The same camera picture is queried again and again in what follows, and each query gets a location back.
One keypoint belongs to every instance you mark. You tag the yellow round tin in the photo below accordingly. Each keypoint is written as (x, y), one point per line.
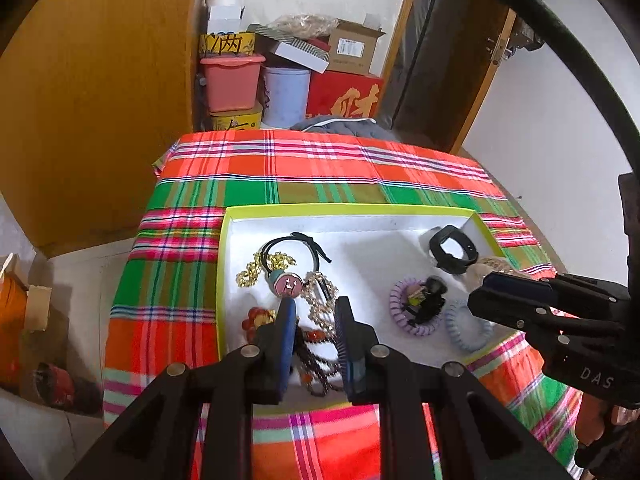
(237, 119)
(230, 43)

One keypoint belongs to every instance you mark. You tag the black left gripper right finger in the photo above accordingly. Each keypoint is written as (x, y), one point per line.
(435, 422)

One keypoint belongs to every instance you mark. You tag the yellow round tin upper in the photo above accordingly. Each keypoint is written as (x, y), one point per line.
(230, 43)

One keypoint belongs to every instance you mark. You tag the person's right hand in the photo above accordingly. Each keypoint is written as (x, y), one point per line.
(590, 421)

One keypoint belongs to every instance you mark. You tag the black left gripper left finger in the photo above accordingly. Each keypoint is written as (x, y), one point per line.
(155, 437)

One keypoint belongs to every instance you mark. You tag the clear bag of snacks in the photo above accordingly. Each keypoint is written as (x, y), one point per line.
(306, 26)

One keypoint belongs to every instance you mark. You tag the black smart band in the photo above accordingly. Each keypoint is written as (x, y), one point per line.
(453, 251)

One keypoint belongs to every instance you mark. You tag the striped white flat box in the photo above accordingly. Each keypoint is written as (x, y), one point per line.
(291, 49)

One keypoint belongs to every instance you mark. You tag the beige gold hair claw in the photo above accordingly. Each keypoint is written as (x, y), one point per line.
(476, 272)

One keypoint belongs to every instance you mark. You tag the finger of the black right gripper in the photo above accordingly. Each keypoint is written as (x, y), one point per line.
(535, 319)
(569, 293)

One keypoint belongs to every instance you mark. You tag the light blue bucket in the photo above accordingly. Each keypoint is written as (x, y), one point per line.
(284, 95)

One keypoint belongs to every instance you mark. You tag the brown cardboard box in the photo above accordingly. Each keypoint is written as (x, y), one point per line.
(352, 46)

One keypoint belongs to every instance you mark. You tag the white tray yellow rim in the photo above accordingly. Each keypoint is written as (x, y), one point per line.
(369, 249)

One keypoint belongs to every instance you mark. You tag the white small open box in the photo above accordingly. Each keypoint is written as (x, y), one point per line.
(224, 20)

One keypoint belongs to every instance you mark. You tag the plaid red green tablecloth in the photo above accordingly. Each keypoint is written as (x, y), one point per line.
(164, 307)

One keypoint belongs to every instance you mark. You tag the wooden wardrobe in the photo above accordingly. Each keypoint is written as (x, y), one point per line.
(92, 91)

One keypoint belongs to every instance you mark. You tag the grey quilted cushion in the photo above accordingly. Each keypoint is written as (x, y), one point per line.
(362, 127)

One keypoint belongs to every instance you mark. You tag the black hair tie pink charm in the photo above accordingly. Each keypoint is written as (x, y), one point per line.
(284, 279)

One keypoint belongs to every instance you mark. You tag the pink plastic bin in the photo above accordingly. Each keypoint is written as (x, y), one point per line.
(231, 81)

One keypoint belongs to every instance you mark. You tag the black hair tie grey charms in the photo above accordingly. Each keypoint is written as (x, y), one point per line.
(424, 301)

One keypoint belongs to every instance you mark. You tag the orange cardboard box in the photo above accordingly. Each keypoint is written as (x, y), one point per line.
(25, 316)

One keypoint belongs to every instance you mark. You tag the dark wooden door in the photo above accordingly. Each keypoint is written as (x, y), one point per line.
(442, 59)

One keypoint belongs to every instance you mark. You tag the red box gold character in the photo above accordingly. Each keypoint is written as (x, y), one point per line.
(343, 95)

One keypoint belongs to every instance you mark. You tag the yellow round tin lower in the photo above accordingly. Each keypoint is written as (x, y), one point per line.
(237, 119)

